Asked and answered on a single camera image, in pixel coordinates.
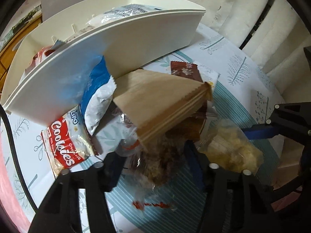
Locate clear brown cake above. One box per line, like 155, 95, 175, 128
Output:
122, 124, 200, 203

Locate clear bag yellow crumbs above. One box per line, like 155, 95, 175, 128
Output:
197, 119, 264, 175

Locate light blue mask packet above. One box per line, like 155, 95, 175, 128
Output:
86, 4, 163, 27

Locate leaf patterned tablecloth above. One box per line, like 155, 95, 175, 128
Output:
2, 25, 284, 232

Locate red Coolies cookie packet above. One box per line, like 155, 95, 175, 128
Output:
41, 105, 95, 176

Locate blue and white snack packet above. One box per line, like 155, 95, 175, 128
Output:
80, 57, 116, 136

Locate brown paper bag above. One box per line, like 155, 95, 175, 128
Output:
113, 69, 212, 146

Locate pink blanket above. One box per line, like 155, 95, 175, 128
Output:
1, 130, 33, 232

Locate white plastic organizer bin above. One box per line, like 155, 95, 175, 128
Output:
1, 0, 206, 126

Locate dark red snack packet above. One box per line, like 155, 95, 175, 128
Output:
170, 61, 203, 82

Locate white red snack bag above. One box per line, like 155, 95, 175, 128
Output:
22, 40, 65, 78

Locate black cable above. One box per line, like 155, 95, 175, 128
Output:
0, 103, 40, 214

